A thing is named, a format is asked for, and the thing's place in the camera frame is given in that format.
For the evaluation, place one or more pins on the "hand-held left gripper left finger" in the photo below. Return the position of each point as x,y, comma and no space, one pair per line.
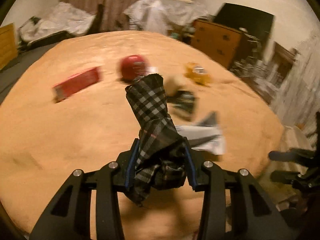
131,165

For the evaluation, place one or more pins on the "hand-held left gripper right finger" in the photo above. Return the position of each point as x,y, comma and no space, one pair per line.
188,162

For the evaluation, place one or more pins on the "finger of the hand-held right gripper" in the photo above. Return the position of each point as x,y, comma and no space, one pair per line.
283,176
282,155

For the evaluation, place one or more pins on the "white plastic bucket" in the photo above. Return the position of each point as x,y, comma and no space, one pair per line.
292,137

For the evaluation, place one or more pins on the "black plaid wrapper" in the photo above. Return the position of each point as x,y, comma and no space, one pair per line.
156,130

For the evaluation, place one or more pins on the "white paper packet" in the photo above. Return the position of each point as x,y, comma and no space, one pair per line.
207,135

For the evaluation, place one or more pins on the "dark green foil packet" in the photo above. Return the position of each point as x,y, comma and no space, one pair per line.
183,102

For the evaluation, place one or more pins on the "orange blanket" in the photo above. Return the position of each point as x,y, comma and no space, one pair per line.
62,135

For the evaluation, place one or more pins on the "striped cloth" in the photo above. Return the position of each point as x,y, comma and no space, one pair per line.
297,80

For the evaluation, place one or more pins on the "yellow snack packet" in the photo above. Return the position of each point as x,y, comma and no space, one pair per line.
197,73

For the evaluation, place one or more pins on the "wooden chair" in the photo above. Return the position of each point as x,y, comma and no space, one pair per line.
282,62

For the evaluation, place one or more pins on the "red cardboard box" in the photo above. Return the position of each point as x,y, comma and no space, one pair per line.
77,84

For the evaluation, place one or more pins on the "red apple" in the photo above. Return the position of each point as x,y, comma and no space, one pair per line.
132,67

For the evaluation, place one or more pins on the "wooden chest of drawers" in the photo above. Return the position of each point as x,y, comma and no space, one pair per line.
216,42

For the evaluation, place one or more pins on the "black flat screen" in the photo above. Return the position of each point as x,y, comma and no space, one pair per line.
246,22

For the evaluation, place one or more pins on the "dark grey bed sheet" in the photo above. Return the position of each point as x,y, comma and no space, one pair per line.
20,67

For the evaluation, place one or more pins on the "white shiny cover sheet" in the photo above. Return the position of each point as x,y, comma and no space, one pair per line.
165,15

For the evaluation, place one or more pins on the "white crumpled cover sheet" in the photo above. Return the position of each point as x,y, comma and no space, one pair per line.
60,20

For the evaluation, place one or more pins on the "brown curtain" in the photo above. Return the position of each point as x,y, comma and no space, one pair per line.
120,2

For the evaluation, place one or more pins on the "wooden headboard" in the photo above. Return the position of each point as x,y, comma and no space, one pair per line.
7,46

